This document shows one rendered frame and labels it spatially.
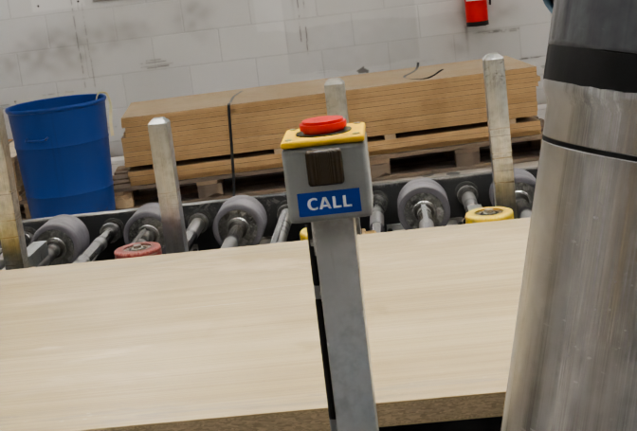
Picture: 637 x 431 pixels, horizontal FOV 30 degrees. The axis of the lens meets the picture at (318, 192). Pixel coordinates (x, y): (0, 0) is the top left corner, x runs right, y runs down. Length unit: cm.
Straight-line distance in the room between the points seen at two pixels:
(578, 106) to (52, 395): 108
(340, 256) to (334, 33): 709
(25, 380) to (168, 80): 668
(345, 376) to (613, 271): 65
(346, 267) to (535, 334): 58
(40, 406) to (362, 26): 683
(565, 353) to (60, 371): 113
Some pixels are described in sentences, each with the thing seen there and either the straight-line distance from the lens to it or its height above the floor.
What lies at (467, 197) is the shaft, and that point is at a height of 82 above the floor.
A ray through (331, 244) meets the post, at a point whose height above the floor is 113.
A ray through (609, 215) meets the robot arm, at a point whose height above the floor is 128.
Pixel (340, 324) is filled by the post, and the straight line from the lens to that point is 103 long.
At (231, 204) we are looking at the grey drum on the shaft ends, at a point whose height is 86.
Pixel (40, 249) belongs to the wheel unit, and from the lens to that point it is 249.
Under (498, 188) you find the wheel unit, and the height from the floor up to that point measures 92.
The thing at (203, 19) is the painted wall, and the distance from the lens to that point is 807.
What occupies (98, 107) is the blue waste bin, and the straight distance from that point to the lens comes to 653.
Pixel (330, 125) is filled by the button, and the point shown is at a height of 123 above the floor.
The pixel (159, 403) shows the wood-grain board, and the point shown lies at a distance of 135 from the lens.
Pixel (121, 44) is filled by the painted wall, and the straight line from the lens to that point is 812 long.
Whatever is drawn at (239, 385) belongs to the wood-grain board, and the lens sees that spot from 137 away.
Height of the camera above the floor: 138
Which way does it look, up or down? 12 degrees down
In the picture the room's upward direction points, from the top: 7 degrees counter-clockwise
